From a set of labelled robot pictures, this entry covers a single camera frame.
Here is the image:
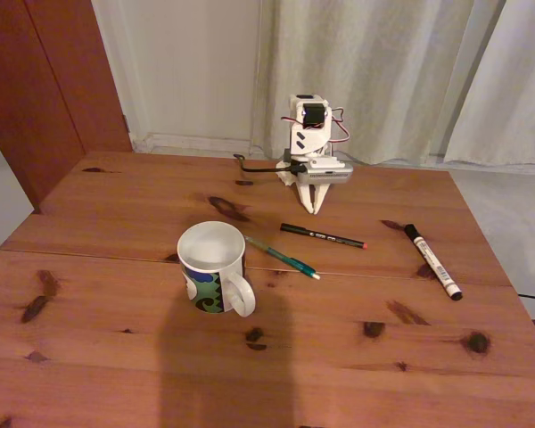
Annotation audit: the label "white marker black cap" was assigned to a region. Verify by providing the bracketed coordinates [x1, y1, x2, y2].
[403, 223, 464, 302]

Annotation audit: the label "black pen red ends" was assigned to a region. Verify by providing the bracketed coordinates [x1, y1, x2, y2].
[279, 222, 367, 251]

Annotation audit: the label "black camera cable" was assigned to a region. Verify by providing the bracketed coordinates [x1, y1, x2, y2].
[233, 153, 308, 177]

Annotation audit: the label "white baseboard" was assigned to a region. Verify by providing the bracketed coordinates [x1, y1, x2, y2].
[131, 131, 256, 155]

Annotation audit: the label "silver camera box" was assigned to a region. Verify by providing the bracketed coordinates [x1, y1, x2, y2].
[293, 160, 354, 185]

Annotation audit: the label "teal green pen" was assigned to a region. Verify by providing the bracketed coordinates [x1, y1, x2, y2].
[243, 235, 321, 281]

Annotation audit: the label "brown wooden door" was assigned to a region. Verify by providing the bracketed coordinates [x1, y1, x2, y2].
[0, 0, 133, 215]

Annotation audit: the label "thin servo wire loop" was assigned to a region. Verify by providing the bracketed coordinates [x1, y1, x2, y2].
[328, 107, 353, 144]

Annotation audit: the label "white curtain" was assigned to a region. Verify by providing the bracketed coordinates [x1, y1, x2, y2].
[440, 0, 535, 169]
[251, 0, 505, 165]

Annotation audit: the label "white mug blue green pattern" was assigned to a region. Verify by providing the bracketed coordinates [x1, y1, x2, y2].
[177, 220, 257, 318]

